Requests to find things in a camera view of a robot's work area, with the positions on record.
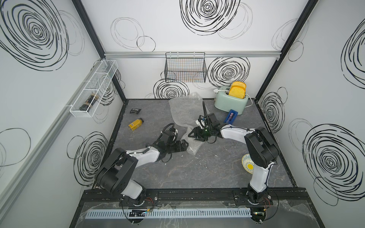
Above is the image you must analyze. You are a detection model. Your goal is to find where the black wire wall basket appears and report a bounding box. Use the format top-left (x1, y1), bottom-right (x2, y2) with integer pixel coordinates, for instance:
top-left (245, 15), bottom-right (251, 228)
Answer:
top-left (164, 52), bottom-right (207, 83)

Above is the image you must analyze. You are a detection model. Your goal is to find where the yellow sponge toast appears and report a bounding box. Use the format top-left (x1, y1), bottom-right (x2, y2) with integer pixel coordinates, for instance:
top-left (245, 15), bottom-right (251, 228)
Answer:
top-left (229, 86), bottom-right (246, 99)
top-left (232, 81), bottom-right (246, 90)

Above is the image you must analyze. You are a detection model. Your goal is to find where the white wire wall shelf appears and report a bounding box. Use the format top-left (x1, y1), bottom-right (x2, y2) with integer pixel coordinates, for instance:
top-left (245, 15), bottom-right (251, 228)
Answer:
top-left (70, 59), bottom-right (118, 118)

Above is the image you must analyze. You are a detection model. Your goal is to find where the black front mounting rail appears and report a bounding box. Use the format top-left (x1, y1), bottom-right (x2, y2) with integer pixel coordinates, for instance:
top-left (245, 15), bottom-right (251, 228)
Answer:
top-left (81, 188), bottom-right (309, 202)

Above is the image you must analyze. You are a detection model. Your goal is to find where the blue tape dispenser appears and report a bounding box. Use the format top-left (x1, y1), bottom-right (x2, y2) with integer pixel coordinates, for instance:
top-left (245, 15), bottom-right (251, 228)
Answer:
top-left (224, 109), bottom-right (238, 125)

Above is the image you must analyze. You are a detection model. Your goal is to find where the bubble wrap sheet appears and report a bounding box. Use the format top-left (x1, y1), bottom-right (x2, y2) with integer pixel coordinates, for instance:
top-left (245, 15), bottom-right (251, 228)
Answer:
top-left (182, 127), bottom-right (205, 156)
top-left (169, 92), bottom-right (203, 129)

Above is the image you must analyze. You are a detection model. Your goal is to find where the yellow green patterned bowl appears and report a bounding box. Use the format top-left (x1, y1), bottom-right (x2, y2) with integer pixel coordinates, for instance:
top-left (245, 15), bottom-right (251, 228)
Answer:
top-left (241, 154), bottom-right (254, 174)

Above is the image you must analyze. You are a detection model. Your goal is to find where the mint green toaster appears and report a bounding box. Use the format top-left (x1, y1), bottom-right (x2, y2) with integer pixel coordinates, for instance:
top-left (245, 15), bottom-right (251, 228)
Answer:
top-left (214, 86), bottom-right (249, 115)

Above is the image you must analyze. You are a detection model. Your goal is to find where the yellow bottle black cap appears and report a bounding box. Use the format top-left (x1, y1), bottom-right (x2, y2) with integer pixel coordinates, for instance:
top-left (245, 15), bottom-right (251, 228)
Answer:
top-left (128, 118), bottom-right (144, 131)

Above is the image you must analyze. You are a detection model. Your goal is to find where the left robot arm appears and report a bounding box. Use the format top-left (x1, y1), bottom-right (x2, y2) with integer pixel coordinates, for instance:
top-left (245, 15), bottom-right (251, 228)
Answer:
top-left (95, 127), bottom-right (189, 206)

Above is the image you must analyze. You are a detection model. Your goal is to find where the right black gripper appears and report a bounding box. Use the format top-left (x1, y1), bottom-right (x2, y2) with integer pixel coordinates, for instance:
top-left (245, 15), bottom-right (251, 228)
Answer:
top-left (188, 126), bottom-right (213, 141)

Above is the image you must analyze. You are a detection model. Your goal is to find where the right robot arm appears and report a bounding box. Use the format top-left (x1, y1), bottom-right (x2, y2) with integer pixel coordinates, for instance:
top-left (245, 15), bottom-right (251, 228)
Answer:
top-left (188, 114), bottom-right (280, 205)

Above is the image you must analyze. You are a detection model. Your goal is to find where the dark bottle in shelf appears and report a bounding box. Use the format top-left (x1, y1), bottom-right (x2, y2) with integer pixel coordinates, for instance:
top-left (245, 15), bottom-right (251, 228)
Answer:
top-left (79, 94), bottom-right (99, 111)

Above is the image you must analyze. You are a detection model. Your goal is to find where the rear yellow sponge toast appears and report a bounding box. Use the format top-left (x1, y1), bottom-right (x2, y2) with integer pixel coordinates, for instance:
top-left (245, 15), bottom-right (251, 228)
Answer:
top-left (232, 81), bottom-right (246, 90)

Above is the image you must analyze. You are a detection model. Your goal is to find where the front yellow sponge toast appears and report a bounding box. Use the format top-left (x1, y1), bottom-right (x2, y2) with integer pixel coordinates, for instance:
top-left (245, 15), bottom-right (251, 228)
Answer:
top-left (229, 86), bottom-right (246, 99)

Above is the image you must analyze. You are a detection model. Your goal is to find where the white slotted cable duct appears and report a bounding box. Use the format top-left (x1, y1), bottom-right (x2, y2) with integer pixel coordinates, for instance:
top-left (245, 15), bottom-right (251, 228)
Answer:
top-left (85, 208), bottom-right (252, 219)

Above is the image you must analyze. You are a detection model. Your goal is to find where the crumpled bubble wrap sheet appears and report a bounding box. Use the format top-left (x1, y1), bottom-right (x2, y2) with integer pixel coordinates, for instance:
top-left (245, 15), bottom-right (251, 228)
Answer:
top-left (169, 92), bottom-right (203, 129)

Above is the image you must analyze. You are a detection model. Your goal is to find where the small black clip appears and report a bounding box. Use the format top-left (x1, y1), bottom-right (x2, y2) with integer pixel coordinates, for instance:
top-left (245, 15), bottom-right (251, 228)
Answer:
top-left (130, 108), bottom-right (141, 114)

